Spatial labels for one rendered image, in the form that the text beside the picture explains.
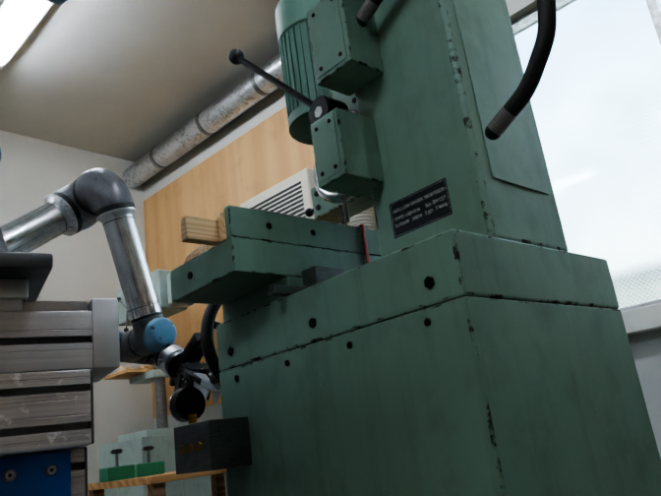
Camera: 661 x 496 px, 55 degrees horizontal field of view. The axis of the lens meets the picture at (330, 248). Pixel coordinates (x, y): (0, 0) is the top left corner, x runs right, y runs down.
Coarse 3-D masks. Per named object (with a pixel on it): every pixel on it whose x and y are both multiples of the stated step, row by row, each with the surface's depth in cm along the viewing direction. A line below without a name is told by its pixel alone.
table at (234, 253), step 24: (240, 240) 104; (192, 264) 112; (216, 264) 106; (240, 264) 103; (264, 264) 106; (288, 264) 110; (312, 264) 114; (336, 264) 118; (360, 264) 122; (192, 288) 111; (216, 288) 111; (240, 288) 113
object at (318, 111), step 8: (232, 56) 139; (240, 56) 139; (248, 64) 135; (256, 72) 133; (264, 72) 131; (272, 80) 128; (280, 88) 126; (288, 88) 124; (296, 96) 121; (304, 96) 120; (320, 96) 113; (312, 104) 114; (320, 104) 113; (328, 104) 111; (336, 104) 112; (344, 104) 114; (312, 112) 114; (320, 112) 112; (328, 112) 111; (312, 120) 114
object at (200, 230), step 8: (184, 224) 103; (192, 224) 103; (200, 224) 104; (208, 224) 105; (216, 224) 107; (184, 232) 103; (192, 232) 103; (200, 232) 104; (208, 232) 105; (216, 232) 106; (184, 240) 103; (192, 240) 103; (200, 240) 104; (208, 240) 104; (216, 240) 106
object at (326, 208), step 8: (312, 192) 132; (312, 200) 132; (320, 200) 130; (352, 200) 123; (360, 200) 124; (368, 200) 124; (320, 208) 130; (328, 208) 128; (336, 208) 126; (352, 208) 127; (360, 208) 128; (368, 208) 129; (320, 216) 130; (328, 216) 130; (336, 216) 131; (352, 216) 132
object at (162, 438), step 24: (120, 288) 370; (168, 288) 338; (120, 312) 367; (168, 312) 351; (144, 432) 324; (168, 432) 331; (120, 456) 318; (144, 456) 305; (168, 456) 314; (192, 480) 319
